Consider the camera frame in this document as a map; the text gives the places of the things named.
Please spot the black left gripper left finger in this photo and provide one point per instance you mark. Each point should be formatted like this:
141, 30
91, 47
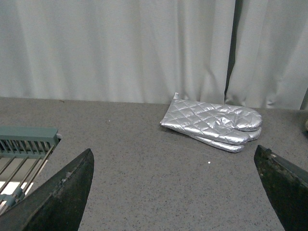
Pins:
58, 204

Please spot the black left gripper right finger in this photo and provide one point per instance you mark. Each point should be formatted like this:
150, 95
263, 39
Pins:
286, 186

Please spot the lower silver quilted oven mitt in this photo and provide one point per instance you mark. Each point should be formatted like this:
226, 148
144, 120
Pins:
228, 145

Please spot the silver quilted oven mitt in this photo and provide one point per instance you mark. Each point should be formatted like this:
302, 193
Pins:
227, 124
228, 145

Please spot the teal dish drying rack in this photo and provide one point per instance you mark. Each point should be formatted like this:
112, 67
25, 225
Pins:
24, 152

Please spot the upper silver quilted oven mitt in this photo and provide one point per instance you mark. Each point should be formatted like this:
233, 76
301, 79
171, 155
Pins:
227, 124

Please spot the right grey curtain panel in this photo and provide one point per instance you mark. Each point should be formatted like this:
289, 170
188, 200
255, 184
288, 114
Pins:
271, 55

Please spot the grey curtain panel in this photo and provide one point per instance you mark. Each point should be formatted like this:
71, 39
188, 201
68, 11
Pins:
271, 55
115, 50

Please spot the left grey curtain panel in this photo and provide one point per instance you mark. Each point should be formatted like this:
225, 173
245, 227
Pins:
115, 50

